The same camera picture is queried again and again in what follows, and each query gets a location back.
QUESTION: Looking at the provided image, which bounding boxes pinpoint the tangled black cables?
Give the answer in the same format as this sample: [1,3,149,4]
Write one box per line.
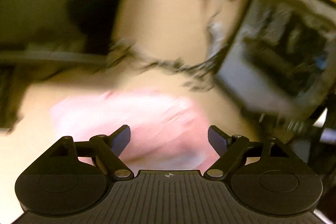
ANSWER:
[105,40,227,92]

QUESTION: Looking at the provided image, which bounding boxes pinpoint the curved black monitor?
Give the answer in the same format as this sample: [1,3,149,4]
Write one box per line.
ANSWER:
[1,0,120,64]

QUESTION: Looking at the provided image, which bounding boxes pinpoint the white cable bundle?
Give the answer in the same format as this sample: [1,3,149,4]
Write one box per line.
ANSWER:
[205,13,227,57]

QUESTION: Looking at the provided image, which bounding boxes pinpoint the pink child sweater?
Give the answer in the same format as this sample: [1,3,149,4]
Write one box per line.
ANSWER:
[51,90,219,173]

